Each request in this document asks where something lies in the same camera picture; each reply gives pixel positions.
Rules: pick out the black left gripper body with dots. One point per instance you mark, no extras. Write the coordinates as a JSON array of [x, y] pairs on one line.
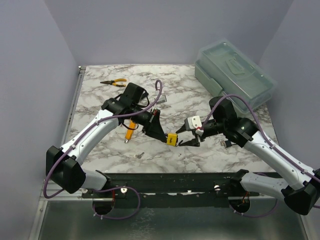
[[143, 119]]

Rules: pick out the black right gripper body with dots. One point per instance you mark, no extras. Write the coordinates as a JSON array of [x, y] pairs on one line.
[[211, 127]]

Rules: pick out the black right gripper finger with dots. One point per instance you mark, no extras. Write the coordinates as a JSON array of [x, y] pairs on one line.
[[190, 143], [182, 129]]

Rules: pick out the yellow padlock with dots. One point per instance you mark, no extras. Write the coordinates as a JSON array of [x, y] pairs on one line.
[[172, 139]]

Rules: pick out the silver padlock keys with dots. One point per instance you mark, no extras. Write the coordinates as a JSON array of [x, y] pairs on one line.
[[139, 156]]

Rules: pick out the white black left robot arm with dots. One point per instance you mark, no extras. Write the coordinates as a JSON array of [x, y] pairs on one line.
[[64, 163]]

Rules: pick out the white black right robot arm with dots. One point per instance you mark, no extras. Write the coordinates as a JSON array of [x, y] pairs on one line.
[[298, 185]]

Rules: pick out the yellow utility knife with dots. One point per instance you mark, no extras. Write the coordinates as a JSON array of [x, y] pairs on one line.
[[130, 130]]

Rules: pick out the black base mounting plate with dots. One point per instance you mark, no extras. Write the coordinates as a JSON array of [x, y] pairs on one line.
[[170, 190]]

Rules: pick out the clear green plastic toolbox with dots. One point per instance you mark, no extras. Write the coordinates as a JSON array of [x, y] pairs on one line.
[[223, 69]]

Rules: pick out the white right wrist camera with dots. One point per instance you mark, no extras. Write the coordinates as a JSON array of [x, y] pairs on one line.
[[194, 124]]

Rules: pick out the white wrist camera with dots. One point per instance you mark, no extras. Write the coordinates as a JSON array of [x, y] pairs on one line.
[[194, 124], [162, 99]]

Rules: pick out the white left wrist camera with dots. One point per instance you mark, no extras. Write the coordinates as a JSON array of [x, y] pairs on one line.
[[162, 99]]

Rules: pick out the yellow handled pliers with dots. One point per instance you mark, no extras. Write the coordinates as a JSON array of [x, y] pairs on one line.
[[120, 82]]

